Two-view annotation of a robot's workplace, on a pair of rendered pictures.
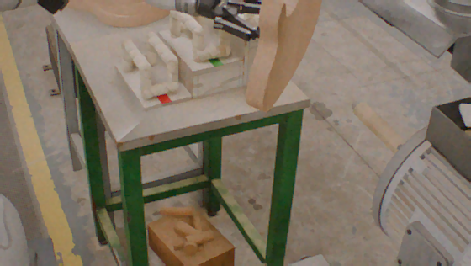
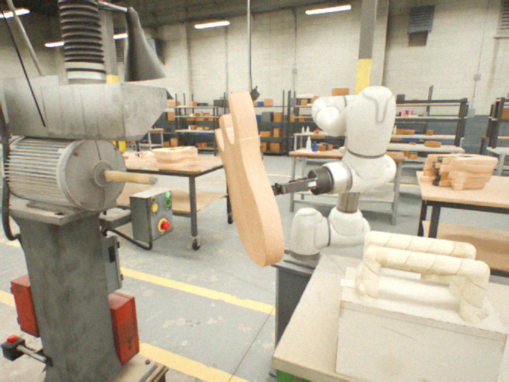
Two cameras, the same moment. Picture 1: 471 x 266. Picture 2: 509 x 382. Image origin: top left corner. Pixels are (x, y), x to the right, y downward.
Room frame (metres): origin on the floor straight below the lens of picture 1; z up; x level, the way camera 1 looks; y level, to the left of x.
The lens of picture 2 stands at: (2.02, -0.62, 1.46)
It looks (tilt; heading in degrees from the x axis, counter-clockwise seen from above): 14 degrees down; 140
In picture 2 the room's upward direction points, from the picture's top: straight up
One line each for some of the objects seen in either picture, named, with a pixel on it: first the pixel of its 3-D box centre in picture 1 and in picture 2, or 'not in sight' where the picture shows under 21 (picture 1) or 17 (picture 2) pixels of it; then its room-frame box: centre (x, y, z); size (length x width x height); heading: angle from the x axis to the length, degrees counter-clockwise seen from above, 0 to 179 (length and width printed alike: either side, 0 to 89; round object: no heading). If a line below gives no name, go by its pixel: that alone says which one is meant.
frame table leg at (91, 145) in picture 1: (92, 157); not in sight; (1.88, 0.53, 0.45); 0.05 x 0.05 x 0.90; 27
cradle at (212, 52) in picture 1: (212, 52); not in sight; (1.64, 0.08, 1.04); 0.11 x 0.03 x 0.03; 120
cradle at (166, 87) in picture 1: (161, 88); not in sight; (1.56, 0.22, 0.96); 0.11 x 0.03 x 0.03; 120
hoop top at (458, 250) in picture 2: not in sight; (416, 244); (1.78, 0.02, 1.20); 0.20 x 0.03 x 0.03; 29
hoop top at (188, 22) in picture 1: (186, 19); not in sight; (1.70, 0.16, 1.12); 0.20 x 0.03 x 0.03; 29
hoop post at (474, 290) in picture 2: not in sight; (473, 294); (1.90, -0.01, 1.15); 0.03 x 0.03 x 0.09
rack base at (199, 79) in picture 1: (198, 58); not in sight; (1.72, 0.12, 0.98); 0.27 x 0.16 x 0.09; 30
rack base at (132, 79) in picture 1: (150, 80); not in sight; (1.65, 0.26, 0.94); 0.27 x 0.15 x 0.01; 30
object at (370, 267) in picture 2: not in sight; (370, 277); (1.75, -0.09, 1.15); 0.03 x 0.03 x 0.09
